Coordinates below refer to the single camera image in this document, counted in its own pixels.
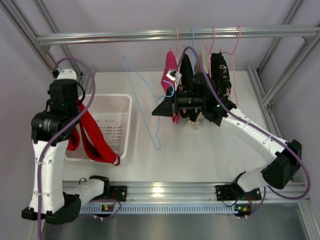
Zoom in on pink hanger with pink trousers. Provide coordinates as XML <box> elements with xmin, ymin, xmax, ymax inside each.
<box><xmin>169</xmin><ymin>27</ymin><xmax>180</xmax><ymax>62</ymax></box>

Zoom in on pink plastic hanger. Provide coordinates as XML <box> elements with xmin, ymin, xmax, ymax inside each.
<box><xmin>202</xmin><ymin>25</ymin><xmax>217</xmax><ymax>77</ymax></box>

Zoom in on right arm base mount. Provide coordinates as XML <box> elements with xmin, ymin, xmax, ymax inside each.
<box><xmin>215</xmin><ymin>184</ymin><xmax>262</xmax><ymax>202</ymax></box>

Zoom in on aluminium frame post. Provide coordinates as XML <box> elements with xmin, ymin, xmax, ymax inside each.
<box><xmin>247</xmin><ymin>32</ymin><xmax>320</xmax><ymax>181</ymax></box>

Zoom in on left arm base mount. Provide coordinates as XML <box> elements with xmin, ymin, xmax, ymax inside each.
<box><xmin>108</xmin><ymin>185</ymin><xmax>128</xmax><ymax>202</ymax></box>

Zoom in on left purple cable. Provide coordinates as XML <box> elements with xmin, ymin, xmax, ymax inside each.
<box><xmin>36</xmin><ymin>56</ymin><xmax>96</xmax><ymax>240</ymax></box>

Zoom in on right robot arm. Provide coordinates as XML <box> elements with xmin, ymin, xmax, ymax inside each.
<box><xmin>168</xmin><ymin>73</ymin><xmax>302</xmax><ymax>197</ymax></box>

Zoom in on purple cable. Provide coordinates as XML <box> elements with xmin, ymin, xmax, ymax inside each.
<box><xmin>36</xmin><ymin>56</ymin><xmax>96</xmax><ymax>240</ymax></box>
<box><xmin>174</xmin><ymin>46</ymin><xmax>312</xmax><ymax>200</ymax></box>

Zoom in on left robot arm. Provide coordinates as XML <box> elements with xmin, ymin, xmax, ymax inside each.
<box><xmin>21</xmin><ymin>69</ymin><xmax>121</xmax><ymax>225</ymax></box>

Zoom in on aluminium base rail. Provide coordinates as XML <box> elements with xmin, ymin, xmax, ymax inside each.
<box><xmin>63</xmin><ymin>181</ymin><xmax>310</xmax><ymax>204</ymax></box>

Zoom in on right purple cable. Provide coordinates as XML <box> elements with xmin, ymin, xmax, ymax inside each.
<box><xmin>174</xmin><ymin>46</ymin><xmax>312</xmax><ymax>200</ymax></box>

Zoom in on pink trousers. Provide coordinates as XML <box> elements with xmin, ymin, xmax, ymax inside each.
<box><xmin>160</xmin><ymin>50</ymin><xmax>181</xmax><ymax>125</ymax></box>

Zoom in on aluminium hanging rail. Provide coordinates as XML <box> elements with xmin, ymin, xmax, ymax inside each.
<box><xmin>35</xmin><ymin>24</ymin><xmax>320</xmax><ymax>46</ymax></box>

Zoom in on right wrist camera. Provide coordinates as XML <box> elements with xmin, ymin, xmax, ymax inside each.
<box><xmin>166</xmin><ymin>69</ymin><xmax>182</xmax><ymax>89</ymax></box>

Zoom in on white plastic basket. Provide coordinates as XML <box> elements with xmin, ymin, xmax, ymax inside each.
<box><xmin>65</xmin><ymin>94</ymin><xmax>132</xmax><ymax>162</ymax></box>

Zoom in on black white patterned trousers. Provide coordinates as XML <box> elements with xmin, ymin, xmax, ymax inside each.
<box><xmin>210</xmin><ymin>52</ymin><xmax>232</xmax><ymax>97</ymax></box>

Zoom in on blue hanger with black trousers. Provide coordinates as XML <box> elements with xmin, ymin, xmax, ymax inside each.
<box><xmin>183</xmin><ymin>25</ymin><xmax>197</xmax><ymax>76</ymax></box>

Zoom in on red trousers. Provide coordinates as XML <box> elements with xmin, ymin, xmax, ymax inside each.
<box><xmin>67</xmin><ymin>111</ymin><xmax>121</xmax><ymax>166</ymax></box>

